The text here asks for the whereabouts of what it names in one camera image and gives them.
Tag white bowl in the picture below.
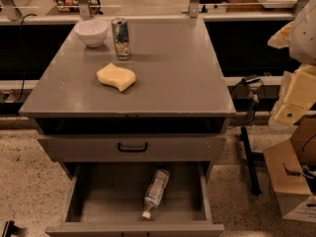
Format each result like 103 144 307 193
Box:
73 19 109 47

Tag clear plastic water bottle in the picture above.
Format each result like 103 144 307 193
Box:
142 169 170 219

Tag black floor stand bar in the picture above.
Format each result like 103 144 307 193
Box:
241 126 262 196

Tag metal railing post far left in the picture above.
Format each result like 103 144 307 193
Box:
0 0 22 21

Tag tall metal drink can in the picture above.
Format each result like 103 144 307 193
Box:
112 18 130 60

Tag black object bottom left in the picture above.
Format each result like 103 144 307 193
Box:
1 220 25 237

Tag brown cardboard box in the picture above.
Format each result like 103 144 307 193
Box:
264 118 316 223

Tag black drawer handle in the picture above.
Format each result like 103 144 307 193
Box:
118 142 148 153

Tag grey cabinet with counter top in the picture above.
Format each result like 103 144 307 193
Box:
18 16 237 180

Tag black cable on left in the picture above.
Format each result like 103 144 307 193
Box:
2 13 38 103

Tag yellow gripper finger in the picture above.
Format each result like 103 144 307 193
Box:
275 64 316 125

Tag yellow sponge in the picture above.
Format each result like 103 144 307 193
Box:
97 63 136 92

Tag closed grey top drawer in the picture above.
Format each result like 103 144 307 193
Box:
38 134 225 162

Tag black power adapter with cables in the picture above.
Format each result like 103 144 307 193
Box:
229 74 265 126

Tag open grey middle drawer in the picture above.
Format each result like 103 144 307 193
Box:
45 162 224 237

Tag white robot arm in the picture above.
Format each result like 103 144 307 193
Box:
268 0 316 125

